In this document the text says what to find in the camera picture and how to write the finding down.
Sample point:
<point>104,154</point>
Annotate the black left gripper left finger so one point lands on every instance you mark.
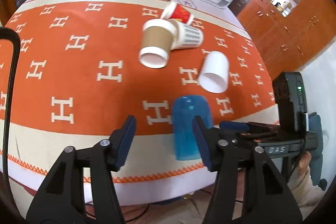
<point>60,198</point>

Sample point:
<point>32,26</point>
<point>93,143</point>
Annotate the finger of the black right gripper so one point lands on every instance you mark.
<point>236,126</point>

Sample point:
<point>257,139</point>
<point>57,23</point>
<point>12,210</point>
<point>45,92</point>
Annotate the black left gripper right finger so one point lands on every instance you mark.
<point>248,187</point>

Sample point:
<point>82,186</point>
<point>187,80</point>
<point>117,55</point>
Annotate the translucent blue plastic cup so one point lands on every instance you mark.
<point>183,112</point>

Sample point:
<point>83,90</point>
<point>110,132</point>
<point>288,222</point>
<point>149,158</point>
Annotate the white plastic cup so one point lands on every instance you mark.
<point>214,73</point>

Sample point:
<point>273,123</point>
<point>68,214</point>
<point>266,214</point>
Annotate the grey checkered paper cup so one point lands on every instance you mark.
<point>185,36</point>

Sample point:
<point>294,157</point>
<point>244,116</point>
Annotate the brown sleeve paper cup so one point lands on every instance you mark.
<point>157,39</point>

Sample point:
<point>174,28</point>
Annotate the red patterned paper cup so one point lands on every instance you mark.
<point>176,11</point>

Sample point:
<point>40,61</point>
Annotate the wooden cabinet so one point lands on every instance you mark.
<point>287,33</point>

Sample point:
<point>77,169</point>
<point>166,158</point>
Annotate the orange H-pattern tablecloth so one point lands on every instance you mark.
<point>79,77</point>

